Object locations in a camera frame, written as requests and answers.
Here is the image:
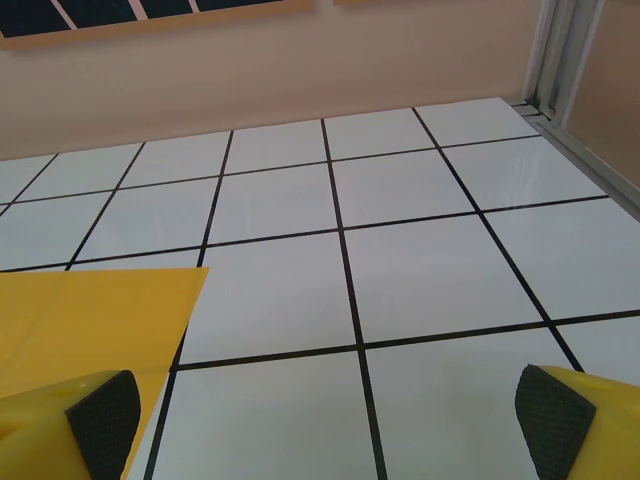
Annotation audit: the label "aluminium corner post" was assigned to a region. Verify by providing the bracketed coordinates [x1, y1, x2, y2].
[524, 0, 596, 124]

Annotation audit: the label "dark wall panel pink flowers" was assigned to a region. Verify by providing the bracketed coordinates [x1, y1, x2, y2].
[0, 0, 317, 51]

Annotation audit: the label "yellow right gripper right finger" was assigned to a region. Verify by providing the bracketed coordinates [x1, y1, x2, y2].
[514, 364, 640, 480]

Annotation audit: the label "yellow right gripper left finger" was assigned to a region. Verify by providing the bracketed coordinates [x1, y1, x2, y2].
[0, 369, 143, 480]

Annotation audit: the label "aluminium side rail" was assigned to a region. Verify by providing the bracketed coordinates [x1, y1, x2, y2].
[512, 99, 640, 224]

